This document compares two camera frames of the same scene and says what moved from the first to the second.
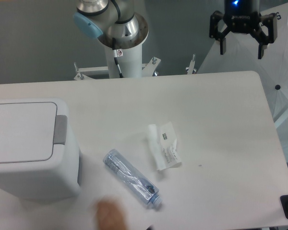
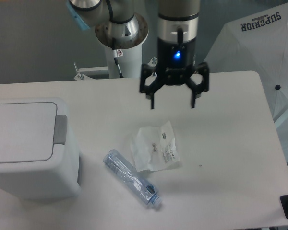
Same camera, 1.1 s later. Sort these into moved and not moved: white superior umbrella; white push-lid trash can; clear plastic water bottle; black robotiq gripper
Moved: black robotiq gripper
Not moved: white push-lid trash can; clear plastic water bottle; white superior umbrella
